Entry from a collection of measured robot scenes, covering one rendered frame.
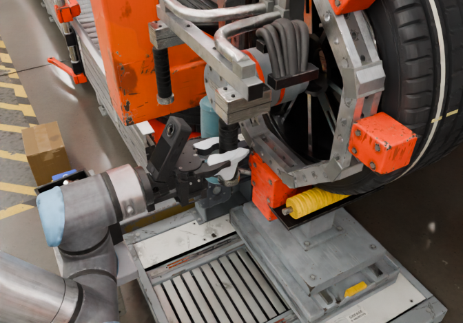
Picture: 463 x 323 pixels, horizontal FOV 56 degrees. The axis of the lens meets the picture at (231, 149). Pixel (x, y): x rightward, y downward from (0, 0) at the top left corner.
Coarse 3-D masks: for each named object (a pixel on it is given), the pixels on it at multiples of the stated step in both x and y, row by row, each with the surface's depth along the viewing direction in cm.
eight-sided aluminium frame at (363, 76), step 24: (240, 0) 112; (336, 24) 75; (360, 24) 77; (240, 48) 120; (336, 48) 77; (360, 48) 78; (360, 72) 75; (360, 96) 76; (264, 144) 117; (336, 144) 86; (288, 168) 109; (312, 168) 97; (336, 168) 88; (360, 168) 90
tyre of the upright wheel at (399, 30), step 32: (384, 0) 75; (416, 0) 74; (448, 0) 77; (384, 32) 77; (416, 32) 74; (448, 32) 77; (384, 64) 79; (416, 64) 75; (448, 64) 78; (384, 96) 82; (416, 96) 77; (448, 96) 81; (416, 128) 80; (448, 128) 86; (352, 192) 101
